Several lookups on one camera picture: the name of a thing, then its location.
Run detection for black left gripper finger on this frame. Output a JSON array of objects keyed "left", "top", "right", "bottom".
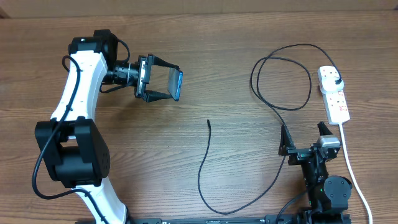
[
  {"left": 148, "top": 54, "right": 180, "bottom": 70},
  {"left": 144, "top": 90, "right": 172, "bottom": 103}
]

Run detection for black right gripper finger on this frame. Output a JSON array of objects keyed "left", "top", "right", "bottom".
[
  {"left": 317, "top": 121, "right": 333, "bottom": 136},
  {"left": 278, "top": 124, "right": 295, "bottom": 156}
]

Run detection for blue smartphone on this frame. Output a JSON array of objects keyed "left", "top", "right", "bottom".
[{"left": 168, "top": 68, "right": 183, "bottom": 101}]

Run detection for black charger cable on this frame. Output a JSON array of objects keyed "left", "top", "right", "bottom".
[{"left": 197, "top": 43, "right": 344, "bottom": 216}]

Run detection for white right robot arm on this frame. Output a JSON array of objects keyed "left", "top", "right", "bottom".
[{"left": 266, "top": 121, "right": 353, "bottom": 223}]

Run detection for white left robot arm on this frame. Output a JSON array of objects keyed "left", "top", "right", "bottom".
[{"left": 35, "top": 29, "right": 183, "bottom": 223}]

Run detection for white charger adapter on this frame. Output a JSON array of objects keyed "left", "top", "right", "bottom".
[{"left": 320, "top": 76, "right": 345, "bottom": 94}]

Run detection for white power strip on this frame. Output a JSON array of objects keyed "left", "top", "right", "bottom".
[{"left": 317, "top": 66, "right": 350, "bottom": 125}]

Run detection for white power strip cord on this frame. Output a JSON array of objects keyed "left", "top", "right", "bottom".
[{"left": 338, "top": 123, "right": 374, "bottom": 224}]

